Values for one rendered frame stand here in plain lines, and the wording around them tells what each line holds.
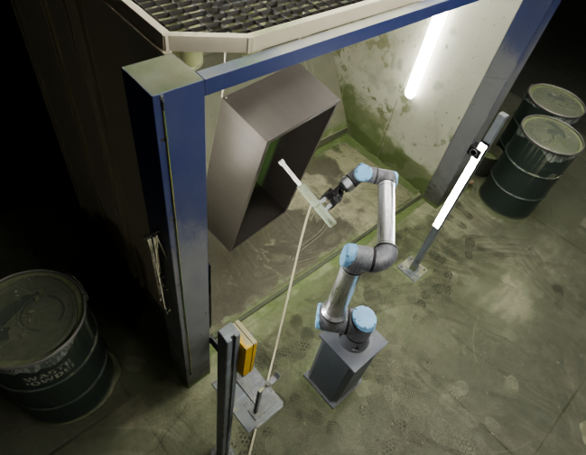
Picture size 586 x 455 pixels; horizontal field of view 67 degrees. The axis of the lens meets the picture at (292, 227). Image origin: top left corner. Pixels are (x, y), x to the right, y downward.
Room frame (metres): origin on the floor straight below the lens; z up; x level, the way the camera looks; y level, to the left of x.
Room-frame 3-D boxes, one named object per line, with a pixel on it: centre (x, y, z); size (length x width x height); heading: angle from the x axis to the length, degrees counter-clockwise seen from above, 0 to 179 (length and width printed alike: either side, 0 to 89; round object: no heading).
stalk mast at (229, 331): (0.70, 0.14, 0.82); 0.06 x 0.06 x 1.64; 50
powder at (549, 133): (3.60, -2.13, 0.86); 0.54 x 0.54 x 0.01
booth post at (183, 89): (1.17, 0.48, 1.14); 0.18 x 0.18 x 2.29; 50
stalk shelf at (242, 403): (0.81, 0.05, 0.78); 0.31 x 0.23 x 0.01; 50
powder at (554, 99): (4.23, -2.32, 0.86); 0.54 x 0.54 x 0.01
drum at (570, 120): (4.23, -2.31, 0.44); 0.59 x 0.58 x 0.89; 42
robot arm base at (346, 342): (1.32, -0.50, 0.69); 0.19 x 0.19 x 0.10
